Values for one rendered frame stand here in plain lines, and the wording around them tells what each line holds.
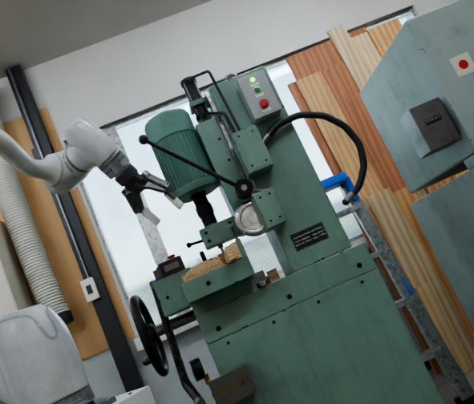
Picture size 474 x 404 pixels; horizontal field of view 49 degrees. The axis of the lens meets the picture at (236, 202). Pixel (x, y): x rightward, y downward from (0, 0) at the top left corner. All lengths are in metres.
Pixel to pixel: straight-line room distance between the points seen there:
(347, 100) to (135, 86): 1.36
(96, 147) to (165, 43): 2.03
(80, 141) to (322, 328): 0.93
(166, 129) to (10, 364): 0.97
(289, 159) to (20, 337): 1.04
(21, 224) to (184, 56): 1.47
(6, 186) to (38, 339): 2.13
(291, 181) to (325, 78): 1.74
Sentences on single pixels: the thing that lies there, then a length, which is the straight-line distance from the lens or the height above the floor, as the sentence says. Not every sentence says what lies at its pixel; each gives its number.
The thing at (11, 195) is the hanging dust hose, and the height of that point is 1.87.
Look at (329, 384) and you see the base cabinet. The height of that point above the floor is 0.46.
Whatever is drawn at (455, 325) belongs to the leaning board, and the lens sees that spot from 3.07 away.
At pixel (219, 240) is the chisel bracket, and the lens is 1.81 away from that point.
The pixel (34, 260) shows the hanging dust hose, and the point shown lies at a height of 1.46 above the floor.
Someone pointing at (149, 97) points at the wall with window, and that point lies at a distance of 3.46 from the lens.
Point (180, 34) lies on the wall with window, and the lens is 3.64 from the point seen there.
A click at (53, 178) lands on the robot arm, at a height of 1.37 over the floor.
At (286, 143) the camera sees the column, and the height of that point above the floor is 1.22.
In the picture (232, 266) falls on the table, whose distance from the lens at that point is 1.52.
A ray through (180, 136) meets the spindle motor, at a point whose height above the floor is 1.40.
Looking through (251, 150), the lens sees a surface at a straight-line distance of 1.72.
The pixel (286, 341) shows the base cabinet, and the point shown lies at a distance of 1.62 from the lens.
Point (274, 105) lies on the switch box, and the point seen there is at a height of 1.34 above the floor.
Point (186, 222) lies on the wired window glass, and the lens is 3.27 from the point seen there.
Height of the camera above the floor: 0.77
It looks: 11 degrees up
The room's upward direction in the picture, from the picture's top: 24 degrees counter-clockwise
